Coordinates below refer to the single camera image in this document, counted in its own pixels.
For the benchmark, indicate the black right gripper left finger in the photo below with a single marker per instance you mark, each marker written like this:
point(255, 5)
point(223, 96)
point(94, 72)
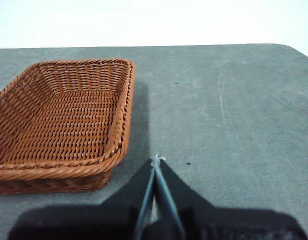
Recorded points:
point(98, 220)

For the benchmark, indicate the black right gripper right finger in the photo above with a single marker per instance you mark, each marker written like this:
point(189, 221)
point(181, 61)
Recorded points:
point(218, 222)

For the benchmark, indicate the brown woven wicker basket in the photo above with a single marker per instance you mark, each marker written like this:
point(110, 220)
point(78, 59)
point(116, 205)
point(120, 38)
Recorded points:
point(69, 120)

